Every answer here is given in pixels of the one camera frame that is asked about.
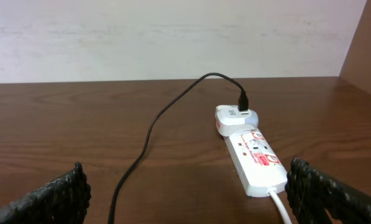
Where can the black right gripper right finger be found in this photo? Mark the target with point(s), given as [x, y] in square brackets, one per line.
[316, 197]

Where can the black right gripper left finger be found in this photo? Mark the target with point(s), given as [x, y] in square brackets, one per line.
[63, 200]

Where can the white power strip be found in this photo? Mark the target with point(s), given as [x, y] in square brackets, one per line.
[259, 169]

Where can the brown cardboard panel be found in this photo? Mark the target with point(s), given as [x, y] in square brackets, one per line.
[357, 65]

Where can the white USB wall charger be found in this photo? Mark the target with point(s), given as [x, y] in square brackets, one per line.
[230, 121]

